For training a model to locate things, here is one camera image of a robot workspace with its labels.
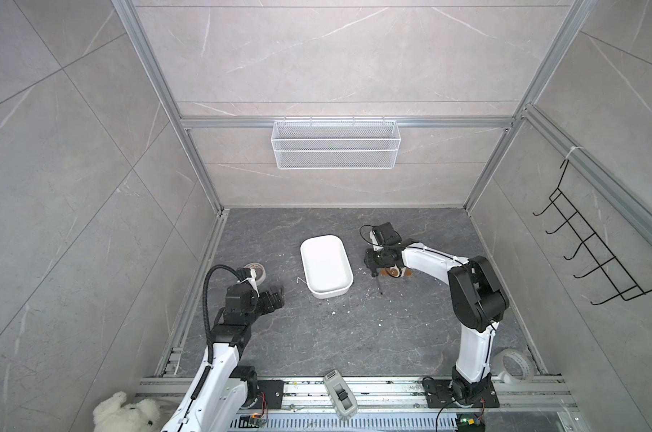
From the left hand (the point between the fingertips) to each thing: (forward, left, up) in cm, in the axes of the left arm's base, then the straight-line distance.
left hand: (273, 287), depth 84 cm
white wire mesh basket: (+50, -22, +20) cm, 58 cm away
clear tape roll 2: (-23, -72, -10) cm, 76 cm away
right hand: (+14, -34, -7) cm, 37 cm away
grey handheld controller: (-29, -20, -5) cm, 36 cm away
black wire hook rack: (-14, -84, +23) cm, 89 cm away
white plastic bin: (+13, -17, -9) cm, 23 cm away
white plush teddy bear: (-34, +27, +11) cm, 45 cm away
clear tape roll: (+10, +7, -9) cm, 15 cm away
